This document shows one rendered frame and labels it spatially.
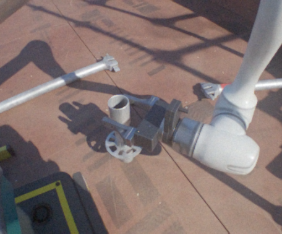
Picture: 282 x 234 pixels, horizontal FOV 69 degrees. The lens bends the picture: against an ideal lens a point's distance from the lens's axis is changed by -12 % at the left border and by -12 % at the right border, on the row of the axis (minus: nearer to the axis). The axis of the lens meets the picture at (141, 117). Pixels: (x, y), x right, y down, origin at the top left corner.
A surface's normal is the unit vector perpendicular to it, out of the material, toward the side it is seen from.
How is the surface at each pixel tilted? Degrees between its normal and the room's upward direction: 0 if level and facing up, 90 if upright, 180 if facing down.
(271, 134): 0
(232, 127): 11
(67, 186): 0
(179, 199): 0
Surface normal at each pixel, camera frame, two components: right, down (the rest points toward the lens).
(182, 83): -0.04, -0.68
